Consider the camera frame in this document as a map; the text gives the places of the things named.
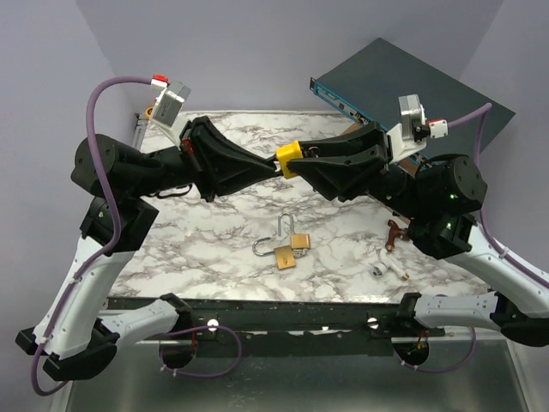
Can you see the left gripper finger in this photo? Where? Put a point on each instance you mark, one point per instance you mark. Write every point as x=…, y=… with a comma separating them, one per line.
x=236, y=178
x=230, y=154

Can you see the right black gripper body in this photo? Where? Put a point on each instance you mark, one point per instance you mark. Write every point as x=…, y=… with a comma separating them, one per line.
x=369, y=184

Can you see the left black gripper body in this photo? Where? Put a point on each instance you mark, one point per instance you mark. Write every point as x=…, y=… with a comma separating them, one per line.
x=209, y=164

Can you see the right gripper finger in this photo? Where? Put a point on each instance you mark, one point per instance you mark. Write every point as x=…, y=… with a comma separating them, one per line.
x=325, y=176
x=354, y=145

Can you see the yellow padlock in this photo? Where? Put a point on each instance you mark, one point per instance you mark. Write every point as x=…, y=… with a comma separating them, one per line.
x=287, y=153

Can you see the long shackle brass padlock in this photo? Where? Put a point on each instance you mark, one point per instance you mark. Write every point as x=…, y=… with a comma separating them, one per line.
x=298, y=241

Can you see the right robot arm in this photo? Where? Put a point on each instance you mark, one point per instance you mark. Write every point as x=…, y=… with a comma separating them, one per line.
x=439, y=203

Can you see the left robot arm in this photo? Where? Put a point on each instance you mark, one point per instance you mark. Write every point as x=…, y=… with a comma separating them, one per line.
x=72, y=341

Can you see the wooden board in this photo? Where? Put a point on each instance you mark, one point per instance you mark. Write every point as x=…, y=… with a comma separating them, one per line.
x=408, y=166

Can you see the open brass padlock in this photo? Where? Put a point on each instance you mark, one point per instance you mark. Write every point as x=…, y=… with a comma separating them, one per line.
x=283, y=255

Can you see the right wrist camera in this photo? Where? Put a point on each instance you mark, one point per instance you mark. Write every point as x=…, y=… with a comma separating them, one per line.
x=414, y=123

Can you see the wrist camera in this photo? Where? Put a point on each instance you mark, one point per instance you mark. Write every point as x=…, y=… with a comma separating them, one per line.
x=414, y=123
x=169, y=103

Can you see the blue network switch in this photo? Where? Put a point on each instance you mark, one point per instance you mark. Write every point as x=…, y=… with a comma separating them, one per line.
x=366, y=87

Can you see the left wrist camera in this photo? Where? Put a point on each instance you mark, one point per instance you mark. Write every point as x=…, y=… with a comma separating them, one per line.
x=169, y=103

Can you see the small silver ring part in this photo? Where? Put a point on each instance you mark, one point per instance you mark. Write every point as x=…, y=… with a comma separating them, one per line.
x=376, y=272

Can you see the black mounting rail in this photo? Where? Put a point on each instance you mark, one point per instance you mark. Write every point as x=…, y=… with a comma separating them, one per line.
x=293, y=329

